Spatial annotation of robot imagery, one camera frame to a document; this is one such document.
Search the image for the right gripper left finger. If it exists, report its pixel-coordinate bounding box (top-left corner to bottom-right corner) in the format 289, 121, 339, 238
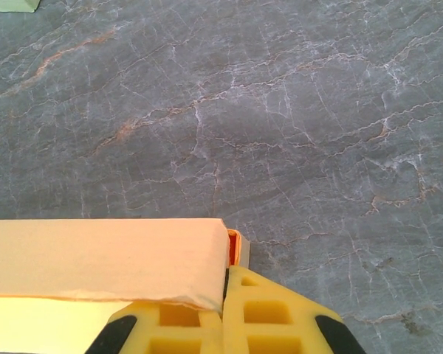
84, 300, 226, 354

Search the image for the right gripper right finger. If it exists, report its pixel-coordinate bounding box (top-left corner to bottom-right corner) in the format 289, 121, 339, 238
223, 265, 368, 354

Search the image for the orange paper box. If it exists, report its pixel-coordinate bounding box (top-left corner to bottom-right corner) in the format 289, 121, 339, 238
0, 217, 251, 354

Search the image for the green paper box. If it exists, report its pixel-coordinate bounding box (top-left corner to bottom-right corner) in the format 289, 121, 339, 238
0, 0, 41, 14

